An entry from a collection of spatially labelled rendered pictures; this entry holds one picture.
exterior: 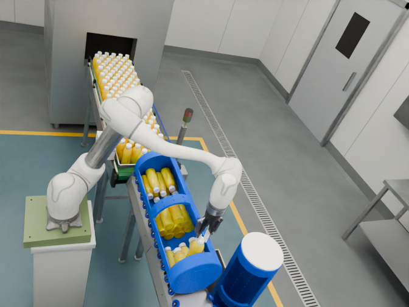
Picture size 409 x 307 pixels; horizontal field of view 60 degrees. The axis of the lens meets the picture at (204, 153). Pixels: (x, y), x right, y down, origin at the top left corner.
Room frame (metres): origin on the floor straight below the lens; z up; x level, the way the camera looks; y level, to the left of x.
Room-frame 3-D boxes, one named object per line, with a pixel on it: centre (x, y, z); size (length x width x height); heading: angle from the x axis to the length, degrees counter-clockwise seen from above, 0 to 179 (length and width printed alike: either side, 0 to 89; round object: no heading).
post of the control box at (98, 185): (1.90, 0.67, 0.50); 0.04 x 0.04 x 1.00; 34
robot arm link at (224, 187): (1.22, -0.14, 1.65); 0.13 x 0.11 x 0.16; 176
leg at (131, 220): (1.80, 0.34, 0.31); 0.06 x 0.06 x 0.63; 34
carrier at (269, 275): (1.52, -0.55, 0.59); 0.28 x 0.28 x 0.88
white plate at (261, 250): (1.52, -0.55, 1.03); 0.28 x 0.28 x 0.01
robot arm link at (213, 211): (1.21, -0.14, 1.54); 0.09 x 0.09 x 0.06
